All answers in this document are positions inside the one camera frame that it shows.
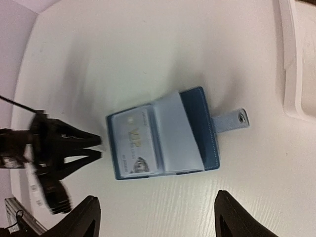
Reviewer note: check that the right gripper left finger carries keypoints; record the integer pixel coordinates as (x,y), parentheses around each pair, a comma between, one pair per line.
(83,221)

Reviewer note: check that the blue card holder wallet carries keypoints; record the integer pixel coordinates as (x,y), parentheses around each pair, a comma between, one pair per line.
(184,133)

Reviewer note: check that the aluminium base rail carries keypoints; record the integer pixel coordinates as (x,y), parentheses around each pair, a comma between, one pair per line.
(21,223)

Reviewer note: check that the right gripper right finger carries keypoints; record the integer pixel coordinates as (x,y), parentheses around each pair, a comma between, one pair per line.
(232,220)

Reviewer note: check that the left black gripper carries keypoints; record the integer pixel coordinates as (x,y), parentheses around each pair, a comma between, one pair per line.
(43,133)

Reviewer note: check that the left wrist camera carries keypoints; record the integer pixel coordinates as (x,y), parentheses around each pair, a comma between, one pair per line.
(55,195)

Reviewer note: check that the white plastic tray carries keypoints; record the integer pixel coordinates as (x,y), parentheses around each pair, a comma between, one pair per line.
(298,19)

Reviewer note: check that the silver credit card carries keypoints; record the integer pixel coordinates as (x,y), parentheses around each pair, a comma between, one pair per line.
(134,143)

